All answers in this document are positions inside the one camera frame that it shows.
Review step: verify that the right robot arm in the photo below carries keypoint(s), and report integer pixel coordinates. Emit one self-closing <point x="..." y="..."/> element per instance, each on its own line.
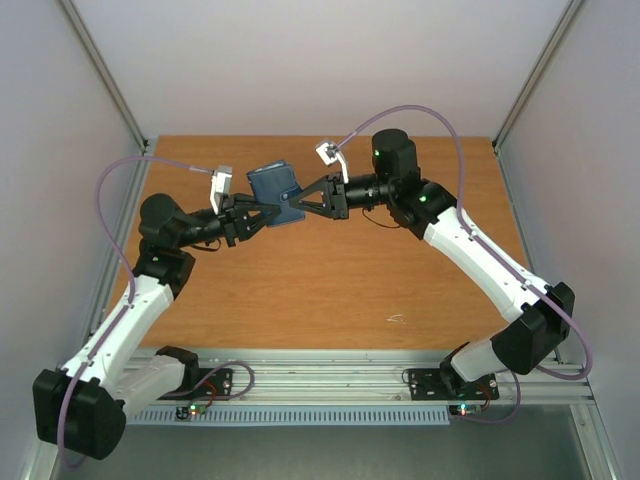
<point x="535" y="312"/>

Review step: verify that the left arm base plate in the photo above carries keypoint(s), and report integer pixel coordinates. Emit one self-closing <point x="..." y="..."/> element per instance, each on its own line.
<point x="218" y="384"/>

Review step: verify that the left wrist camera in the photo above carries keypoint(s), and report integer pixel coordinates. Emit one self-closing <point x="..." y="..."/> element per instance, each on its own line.
<point x="221" y="179"/>

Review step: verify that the left circuit board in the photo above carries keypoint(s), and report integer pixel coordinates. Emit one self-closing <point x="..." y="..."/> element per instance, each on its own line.
<point x="191" y="412"/>

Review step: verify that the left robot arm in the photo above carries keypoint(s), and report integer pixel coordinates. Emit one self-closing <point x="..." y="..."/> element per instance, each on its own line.
<point x="84" y="405"/>

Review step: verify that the left rear aluminium post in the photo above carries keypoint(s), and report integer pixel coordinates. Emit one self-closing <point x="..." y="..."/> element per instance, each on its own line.
<point x="91" y="49"/>

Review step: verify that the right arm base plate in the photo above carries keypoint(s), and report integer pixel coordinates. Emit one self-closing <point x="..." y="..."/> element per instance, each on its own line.
<point x="425" y="384"/>

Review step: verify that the blue slotted cable duct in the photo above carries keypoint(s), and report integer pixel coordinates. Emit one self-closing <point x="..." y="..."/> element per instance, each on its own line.
<point x="285" y="416"/>

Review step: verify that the circuit board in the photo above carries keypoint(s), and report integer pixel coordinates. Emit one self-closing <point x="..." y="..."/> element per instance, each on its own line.
<point x="466" y="410"/>
<point x="191" y="412"/>

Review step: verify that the right rear aluminium post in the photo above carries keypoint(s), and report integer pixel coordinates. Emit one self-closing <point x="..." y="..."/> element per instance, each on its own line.
<point x="543" y="61"/>

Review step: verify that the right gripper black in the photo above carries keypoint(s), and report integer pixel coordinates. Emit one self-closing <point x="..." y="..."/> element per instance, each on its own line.
<point x="338" y="196"/>

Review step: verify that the blue card holder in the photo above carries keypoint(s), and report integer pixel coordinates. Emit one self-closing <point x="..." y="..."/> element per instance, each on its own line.
<point x="275" y="184"/>

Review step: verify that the right circuit board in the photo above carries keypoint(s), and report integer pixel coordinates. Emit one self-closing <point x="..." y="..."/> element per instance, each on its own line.
<point x="466" y="410"/>

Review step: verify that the aluminium post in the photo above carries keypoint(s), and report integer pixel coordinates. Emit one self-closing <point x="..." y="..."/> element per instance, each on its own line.
<point x="91" y="49"/>
<point x="543" y="61"/>

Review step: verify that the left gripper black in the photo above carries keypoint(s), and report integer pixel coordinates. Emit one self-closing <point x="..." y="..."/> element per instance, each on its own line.
<point x="237" y="221"/>

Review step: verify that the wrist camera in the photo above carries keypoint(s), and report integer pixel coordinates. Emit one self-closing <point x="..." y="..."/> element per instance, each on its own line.
<point x="221" y="179"/>
<point x="330" y="154"/>

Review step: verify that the aluminium rail frame front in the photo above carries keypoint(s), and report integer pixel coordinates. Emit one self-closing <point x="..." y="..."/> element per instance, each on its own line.
<point x="368" y="377"/>

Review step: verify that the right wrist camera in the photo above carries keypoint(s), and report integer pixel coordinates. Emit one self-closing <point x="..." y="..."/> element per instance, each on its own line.
<point x="330" y="154"/>

